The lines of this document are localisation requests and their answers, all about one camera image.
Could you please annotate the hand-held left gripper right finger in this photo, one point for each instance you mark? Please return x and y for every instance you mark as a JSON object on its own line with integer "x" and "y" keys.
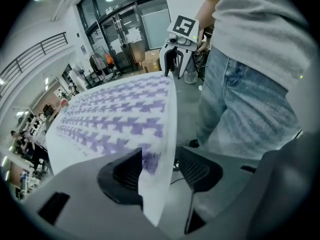
{"x": 220, "y": 196}

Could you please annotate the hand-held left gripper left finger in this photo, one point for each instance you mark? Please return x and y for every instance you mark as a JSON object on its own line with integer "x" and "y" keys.
{"x": 100, "y": 221}

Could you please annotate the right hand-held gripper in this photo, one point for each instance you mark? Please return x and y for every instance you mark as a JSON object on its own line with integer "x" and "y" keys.
{"x": 183, "y": 26}

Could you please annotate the purple white patterned towel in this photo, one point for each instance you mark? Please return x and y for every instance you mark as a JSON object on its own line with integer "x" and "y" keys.
{"x": 120, "y": 109}

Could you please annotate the person's right forearm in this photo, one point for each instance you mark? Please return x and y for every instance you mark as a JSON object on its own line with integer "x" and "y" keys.
{"x": 207, "y": 6}

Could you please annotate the person's right hand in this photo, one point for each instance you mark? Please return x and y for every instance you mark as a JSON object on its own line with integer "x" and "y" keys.
{"x": 206, "y": 45}

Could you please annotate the round mesh waste bin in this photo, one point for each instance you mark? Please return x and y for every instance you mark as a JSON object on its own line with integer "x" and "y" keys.
{"x": 190, "y": 75}

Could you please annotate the brown cardboard box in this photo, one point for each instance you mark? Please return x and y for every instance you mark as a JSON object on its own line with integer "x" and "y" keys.
{"x": 150, "y": 61}

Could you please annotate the glass door front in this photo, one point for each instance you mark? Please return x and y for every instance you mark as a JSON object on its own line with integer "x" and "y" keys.
{"x": 125, "y": 34}

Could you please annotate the person's black shoe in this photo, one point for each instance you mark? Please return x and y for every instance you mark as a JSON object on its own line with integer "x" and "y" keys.
{"x": 193, "y": 144}

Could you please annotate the person's blue jeans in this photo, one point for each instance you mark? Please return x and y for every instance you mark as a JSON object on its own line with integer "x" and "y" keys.
{"x": 237, "y": 109}

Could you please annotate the clothes rack with garments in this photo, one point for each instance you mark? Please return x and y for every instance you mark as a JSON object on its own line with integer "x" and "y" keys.
{"x": 100, "y": 64}

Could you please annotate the person's grey sweatshirt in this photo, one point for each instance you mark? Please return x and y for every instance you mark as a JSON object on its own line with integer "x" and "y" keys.
{"x": 262, "y": 34}

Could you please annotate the black metal railing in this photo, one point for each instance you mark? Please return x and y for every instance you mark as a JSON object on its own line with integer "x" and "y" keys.
{"x": 37, "y": 49}

